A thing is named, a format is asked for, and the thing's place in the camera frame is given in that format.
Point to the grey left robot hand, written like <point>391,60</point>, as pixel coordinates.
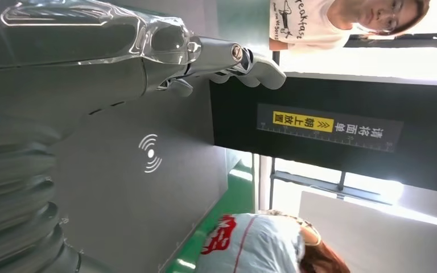
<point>71,52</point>

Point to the grey plastic mailer package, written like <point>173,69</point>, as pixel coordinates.
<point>256,245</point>

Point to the green conveyor belt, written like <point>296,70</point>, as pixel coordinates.
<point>233,196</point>

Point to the person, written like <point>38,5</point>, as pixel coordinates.
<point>324,260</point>
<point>316,22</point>

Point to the black metal frame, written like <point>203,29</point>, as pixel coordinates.
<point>316,184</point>

